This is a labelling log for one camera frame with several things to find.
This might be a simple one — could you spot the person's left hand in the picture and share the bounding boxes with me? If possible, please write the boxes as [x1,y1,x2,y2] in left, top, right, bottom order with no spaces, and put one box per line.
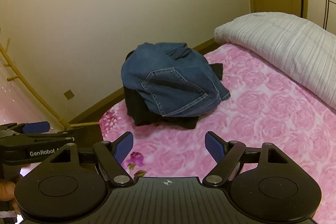
[0,178,16,201]

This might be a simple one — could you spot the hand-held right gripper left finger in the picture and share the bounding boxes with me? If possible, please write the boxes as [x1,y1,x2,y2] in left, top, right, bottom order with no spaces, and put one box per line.
[49,131,135,187]

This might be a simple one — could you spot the black garment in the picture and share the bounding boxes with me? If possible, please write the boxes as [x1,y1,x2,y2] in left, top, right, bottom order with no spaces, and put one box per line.
[123,43,224,129]

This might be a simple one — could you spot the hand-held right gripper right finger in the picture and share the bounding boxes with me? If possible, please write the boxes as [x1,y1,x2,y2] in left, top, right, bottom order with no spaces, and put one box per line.
[202,131,290,187]

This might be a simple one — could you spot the blue denim jeans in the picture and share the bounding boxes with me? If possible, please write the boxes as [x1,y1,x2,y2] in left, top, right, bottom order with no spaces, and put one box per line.
[121,42,231,118]

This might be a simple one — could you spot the pink floral blanket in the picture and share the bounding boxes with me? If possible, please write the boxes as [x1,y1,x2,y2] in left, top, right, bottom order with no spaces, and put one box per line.
[98,42,336,224]

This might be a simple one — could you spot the white striped duvet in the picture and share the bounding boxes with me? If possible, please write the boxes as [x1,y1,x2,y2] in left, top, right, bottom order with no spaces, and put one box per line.
[213,12,336,109]

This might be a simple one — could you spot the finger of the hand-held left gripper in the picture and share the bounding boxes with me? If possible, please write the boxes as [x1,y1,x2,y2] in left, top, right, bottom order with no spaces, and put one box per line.
[0,131,76,144]
[0,121,51,134]

